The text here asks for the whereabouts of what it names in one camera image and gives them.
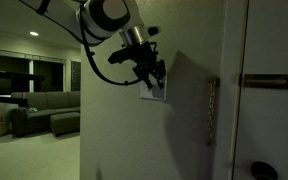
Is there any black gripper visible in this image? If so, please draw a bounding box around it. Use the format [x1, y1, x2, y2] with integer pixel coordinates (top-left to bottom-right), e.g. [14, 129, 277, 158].
[130, 42, 167, 91]

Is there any white wall switch plate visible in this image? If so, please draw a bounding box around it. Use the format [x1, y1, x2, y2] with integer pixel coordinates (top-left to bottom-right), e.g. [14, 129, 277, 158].
[139, 63, 168, 102]

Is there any grey ottoman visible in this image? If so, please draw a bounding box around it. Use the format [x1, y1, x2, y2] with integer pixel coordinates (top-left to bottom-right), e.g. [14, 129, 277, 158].
[49, 111, 81, 137]

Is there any large living room window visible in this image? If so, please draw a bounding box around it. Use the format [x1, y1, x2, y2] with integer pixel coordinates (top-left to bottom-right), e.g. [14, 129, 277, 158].
[0, 47, 82, 96]

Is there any grey sectional sofa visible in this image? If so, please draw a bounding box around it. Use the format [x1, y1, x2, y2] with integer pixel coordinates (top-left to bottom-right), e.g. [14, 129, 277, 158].
[10, 90, 82, 137]

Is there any white door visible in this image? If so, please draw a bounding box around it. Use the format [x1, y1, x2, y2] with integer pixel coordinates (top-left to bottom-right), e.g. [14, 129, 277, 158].
[231, 0, 288, 180]

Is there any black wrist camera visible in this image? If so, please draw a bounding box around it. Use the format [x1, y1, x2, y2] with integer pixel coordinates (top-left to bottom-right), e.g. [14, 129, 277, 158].
[107, 46, 136, 65]

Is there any brass door chain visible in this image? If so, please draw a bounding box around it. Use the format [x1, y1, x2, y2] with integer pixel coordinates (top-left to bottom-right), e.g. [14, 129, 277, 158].
[205, 76, 221, 147]

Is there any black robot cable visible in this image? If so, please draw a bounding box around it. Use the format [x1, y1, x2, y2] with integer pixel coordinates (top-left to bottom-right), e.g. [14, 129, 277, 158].
[78, 12, 142, 87]

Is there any white door frame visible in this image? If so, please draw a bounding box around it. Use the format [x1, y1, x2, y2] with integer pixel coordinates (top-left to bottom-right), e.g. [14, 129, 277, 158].
[213, 0, 251, 180]

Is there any black horizontal door handle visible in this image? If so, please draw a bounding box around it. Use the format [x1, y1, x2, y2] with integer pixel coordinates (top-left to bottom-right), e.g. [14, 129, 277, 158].
[238, 73, 288, 90]

